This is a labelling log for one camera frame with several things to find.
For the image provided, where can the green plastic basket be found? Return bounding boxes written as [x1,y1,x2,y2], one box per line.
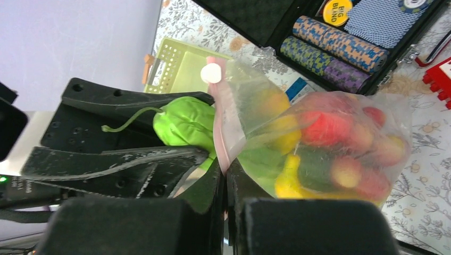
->
[144,37,231,94]

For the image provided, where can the yellow toy mango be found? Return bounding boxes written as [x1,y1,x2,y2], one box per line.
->
[248,87,302,155]

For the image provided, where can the clear zip top bag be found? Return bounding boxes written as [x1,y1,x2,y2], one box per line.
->
[201,57,412,206]

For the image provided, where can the black poker chip case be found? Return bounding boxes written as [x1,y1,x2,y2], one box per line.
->
[198,1,449,95]

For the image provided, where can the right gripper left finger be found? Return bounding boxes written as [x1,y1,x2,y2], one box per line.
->
[36,161,225,254]

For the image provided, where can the blue playing cards deck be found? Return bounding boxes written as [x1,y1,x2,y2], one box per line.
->
[345,0,430,48]

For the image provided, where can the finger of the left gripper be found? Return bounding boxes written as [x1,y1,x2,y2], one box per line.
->
[20,146,208,199]
[40,78,214,154]

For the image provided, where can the yellow toy banana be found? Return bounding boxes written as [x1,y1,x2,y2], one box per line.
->
[274,154,354,199]

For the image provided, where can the white bag zipper slider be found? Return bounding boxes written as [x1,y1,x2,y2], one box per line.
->
[200,63,222,84]

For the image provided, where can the yellow big blind button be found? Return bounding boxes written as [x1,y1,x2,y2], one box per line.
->
[322,0,353,27]

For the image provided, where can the green toy cucumber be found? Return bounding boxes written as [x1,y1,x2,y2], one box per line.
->
[101,96,216,171]

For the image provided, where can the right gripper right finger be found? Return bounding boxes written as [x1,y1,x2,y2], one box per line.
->
[227,160,399,254]

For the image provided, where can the red strawberry bunch toy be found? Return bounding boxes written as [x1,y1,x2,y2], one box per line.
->
[297,106,410,204]

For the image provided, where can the red lego brick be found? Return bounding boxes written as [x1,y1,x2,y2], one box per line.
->
[422,57,450,110]

